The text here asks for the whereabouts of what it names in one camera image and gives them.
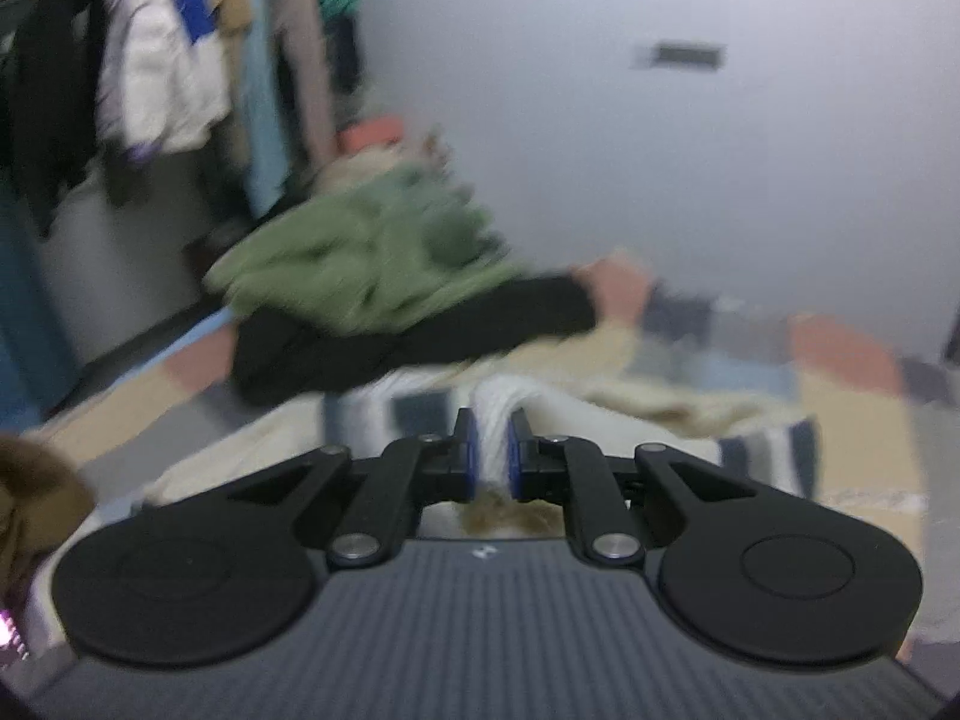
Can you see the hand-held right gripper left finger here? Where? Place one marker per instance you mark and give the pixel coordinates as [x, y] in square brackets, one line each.
[466, 457]

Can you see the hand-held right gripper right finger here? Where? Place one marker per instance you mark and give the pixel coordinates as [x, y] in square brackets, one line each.
[516, 457]

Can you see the cream fleece garment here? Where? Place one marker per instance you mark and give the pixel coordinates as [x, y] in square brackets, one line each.
[600, 420]

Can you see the black garment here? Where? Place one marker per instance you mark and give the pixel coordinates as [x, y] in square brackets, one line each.
[337, 352]

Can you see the green fleece garment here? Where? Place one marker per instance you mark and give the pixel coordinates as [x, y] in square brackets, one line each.
[360, 255]

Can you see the patchwork bed cover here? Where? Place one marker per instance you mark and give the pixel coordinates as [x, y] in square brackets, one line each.
[847, 405]

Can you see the orange cloth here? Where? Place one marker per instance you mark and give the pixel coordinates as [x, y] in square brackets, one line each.
[371, 135]

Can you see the beige hanging garment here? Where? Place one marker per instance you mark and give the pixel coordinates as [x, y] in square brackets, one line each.
[304, 75]

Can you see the brown fuzzy cloth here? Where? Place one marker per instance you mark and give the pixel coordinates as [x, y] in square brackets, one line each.
[37, 502]

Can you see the white puffer jacket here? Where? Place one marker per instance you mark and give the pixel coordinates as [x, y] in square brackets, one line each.
[165, 90]

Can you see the black hanging coat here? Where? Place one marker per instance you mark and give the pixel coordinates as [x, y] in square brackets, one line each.
[56, 105]

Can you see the grey wall switch panel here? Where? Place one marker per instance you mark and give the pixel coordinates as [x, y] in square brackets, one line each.
[682, 55]

